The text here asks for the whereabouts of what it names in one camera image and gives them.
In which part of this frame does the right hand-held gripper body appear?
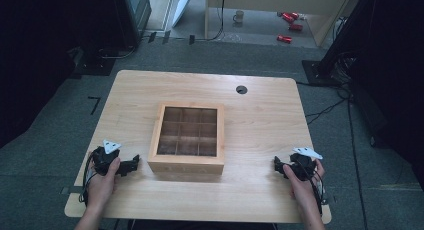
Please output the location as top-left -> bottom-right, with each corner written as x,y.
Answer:
281,146 -> 324,182

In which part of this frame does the wooden compartment box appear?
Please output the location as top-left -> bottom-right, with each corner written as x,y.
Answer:
147,102 -> 226,176

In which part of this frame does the person's right hand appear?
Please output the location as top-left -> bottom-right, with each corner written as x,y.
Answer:
282,158 -> 326,206

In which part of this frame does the black metal stand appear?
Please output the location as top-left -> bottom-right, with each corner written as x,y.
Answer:
301,0 -> 381,88

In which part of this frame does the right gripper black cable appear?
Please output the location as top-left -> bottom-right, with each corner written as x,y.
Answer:
299,163 -> 326,215

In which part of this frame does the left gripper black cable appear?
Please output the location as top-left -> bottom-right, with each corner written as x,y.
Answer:
78,149 -> 100,205

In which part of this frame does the grey mug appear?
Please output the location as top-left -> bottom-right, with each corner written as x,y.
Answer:
232,10 -> 246,24

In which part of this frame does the black curved floor cable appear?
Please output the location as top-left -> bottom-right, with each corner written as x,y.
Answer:
97,36 -> 153,61

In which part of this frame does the person's left hand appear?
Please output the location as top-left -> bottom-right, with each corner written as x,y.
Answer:
86,156 -> 122,208

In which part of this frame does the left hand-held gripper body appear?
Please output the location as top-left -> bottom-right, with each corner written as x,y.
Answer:
91,139 -> 134,178

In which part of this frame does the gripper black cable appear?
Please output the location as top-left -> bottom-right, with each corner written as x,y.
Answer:
299,163 -> 326,215
78,149 -> 100,205

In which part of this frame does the black stand base plate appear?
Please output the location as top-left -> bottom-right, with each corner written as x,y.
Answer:
69,46 -> 117,78

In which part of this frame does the white board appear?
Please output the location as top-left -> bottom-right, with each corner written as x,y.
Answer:
171,0 -> 195,28

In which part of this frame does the black hanging cable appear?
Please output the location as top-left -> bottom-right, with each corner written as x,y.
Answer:
194,0 -> 227,42

